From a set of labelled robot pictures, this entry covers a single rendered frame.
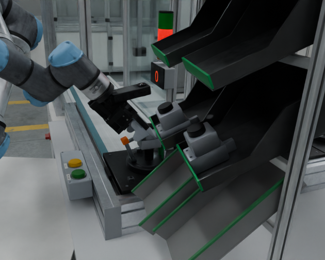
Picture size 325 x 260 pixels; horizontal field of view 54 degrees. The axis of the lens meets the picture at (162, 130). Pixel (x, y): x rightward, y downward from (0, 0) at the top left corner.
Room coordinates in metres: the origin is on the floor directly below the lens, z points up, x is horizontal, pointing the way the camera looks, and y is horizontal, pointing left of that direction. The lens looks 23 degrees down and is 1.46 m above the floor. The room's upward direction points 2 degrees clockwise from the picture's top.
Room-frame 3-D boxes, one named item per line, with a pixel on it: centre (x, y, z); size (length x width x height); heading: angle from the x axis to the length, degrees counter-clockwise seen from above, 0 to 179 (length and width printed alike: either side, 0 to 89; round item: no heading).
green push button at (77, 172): (0.82, 0.24, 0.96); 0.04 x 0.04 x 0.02
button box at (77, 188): (0.89, 0.27, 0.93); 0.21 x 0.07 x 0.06; 23
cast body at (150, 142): (0.90, 0.03, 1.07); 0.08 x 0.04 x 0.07; 113
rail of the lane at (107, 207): (1.09, 0.29, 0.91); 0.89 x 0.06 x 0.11; 23
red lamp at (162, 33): (1.11, 0.00, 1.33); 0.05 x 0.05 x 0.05
